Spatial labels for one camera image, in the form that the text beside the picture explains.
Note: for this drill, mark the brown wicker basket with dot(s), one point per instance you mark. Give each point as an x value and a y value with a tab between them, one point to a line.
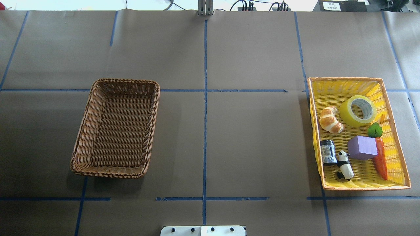
116	133

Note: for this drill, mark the toy panda figure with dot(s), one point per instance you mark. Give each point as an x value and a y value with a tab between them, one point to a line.
344	165

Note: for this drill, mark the toy carrot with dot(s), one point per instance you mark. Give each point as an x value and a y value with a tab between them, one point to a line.
375	131

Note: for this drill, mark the aluminium frame post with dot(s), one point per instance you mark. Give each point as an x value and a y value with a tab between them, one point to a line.
205	7

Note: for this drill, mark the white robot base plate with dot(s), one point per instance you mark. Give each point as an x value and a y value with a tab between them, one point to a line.
223	230

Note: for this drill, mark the purple foam block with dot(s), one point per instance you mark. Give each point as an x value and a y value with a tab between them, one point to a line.
362	148

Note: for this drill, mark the toy croissant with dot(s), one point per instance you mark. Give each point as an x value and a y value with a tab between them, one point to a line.
329	122

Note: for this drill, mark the small black jar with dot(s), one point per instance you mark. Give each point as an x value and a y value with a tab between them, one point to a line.
328	153

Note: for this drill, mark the black power adapter box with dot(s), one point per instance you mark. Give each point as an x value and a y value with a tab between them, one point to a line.
339	6

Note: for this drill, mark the yellow tape roll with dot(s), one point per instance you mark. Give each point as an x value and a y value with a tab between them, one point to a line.
366	106

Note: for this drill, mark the yellow woven basket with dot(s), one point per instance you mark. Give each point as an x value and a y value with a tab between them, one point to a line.
333	91

